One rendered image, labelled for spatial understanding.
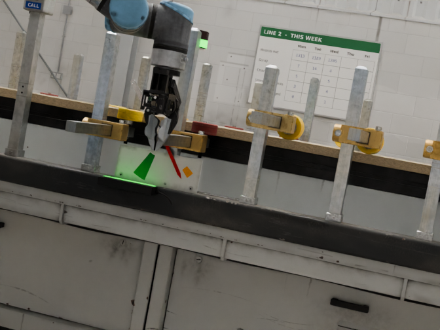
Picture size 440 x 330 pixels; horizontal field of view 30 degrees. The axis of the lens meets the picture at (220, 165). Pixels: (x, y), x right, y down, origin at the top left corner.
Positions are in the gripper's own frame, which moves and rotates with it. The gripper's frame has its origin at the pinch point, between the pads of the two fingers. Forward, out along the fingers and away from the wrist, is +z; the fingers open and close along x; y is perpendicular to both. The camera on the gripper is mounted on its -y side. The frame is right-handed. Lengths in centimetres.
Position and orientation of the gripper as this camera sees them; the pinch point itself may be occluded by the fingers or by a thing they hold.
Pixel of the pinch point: (156, 145)
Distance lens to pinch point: 215.5
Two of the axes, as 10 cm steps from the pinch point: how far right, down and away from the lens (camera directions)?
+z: -1.8, 9.8, 0.5
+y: -2.6, 0.0, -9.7
